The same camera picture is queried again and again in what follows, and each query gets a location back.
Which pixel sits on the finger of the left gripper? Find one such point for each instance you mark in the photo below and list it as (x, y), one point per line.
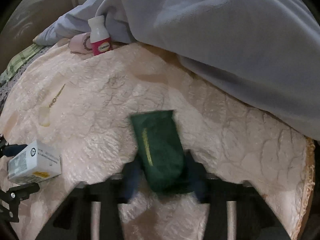
(12, 150)
(23, 192)

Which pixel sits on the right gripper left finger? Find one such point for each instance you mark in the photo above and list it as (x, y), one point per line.
(72, 219)

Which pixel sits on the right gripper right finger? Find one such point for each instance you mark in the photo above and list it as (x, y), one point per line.
(234, 209)

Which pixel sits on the white green carton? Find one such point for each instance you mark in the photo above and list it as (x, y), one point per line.
(34, 164)

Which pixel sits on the dark green packet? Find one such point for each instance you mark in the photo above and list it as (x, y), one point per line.
(161, 152)

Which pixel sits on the green plaid cloth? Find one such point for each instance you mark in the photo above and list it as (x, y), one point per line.
(18, 61)

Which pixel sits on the pink thermos bottle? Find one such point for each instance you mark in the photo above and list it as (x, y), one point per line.
(81, 44)

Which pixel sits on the white pink pill bottle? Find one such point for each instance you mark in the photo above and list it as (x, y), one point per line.
(99, 38)

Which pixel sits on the light blue duvet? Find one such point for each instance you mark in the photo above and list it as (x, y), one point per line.
(262, 52)

